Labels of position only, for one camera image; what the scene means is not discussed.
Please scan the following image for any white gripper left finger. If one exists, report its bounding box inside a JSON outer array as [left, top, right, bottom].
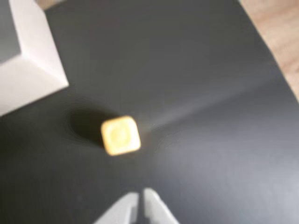
[[93, 191, 141, 224]]

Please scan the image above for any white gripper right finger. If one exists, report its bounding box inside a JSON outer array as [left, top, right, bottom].
[[142, 188, 178, 224]]

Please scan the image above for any yellow cube block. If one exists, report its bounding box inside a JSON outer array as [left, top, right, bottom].
[[100, 115, 142, 156]]

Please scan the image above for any white open box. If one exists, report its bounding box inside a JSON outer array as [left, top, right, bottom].
[[0, 0, 70, 117]]

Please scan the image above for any dark grey mat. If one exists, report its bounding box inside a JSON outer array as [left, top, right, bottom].
[[0, 0, 299, 224]]

